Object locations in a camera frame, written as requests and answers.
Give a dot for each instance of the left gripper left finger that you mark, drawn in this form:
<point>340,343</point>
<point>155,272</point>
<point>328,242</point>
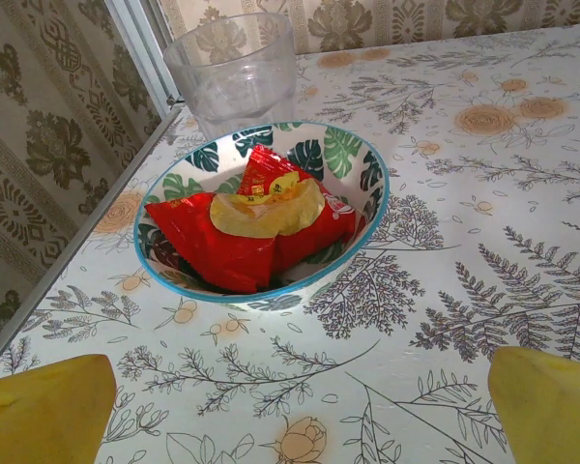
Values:
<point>43,411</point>

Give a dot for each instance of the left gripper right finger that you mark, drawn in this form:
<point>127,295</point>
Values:
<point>551,411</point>

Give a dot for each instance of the large red snack packet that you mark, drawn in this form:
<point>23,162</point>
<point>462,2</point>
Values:
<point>212,251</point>

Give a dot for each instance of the leaf-pattern bowl with blue rim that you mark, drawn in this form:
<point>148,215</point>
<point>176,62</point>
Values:
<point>353,159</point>

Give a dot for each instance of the small red snack packet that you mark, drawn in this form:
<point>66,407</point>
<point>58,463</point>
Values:
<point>266,169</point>

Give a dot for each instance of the clear plastic cup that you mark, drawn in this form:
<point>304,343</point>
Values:
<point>227,72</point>

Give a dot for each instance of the aluminium frame post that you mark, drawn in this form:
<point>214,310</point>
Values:
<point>140,53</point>

